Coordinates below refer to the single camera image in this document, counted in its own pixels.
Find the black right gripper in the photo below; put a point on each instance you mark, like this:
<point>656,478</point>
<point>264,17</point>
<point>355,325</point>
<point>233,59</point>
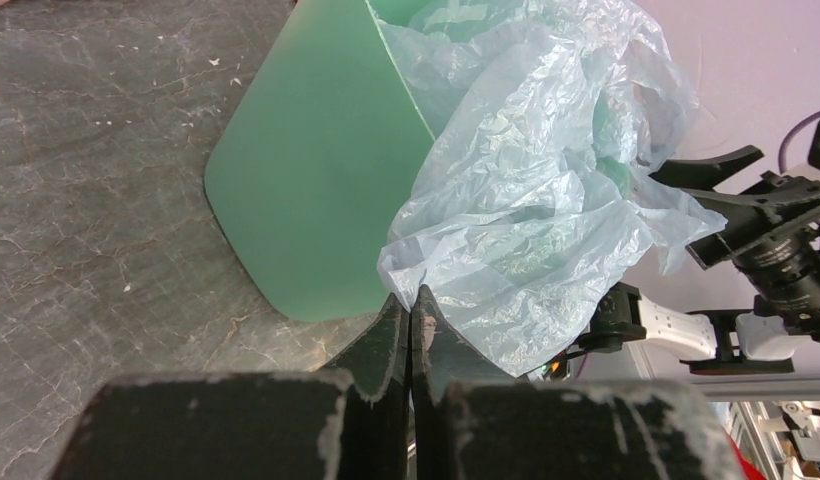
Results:
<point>768,235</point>

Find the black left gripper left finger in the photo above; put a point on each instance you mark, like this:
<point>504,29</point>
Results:
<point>345,420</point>

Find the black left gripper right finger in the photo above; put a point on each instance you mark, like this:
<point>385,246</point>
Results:
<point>475,421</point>

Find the translucent blue trash bag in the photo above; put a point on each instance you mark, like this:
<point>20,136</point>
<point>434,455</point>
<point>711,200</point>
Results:
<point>549,119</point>

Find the green trash bin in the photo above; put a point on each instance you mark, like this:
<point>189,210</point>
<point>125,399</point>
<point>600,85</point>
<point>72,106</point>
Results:
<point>318,157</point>

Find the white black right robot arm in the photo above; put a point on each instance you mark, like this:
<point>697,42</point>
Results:
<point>713,342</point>

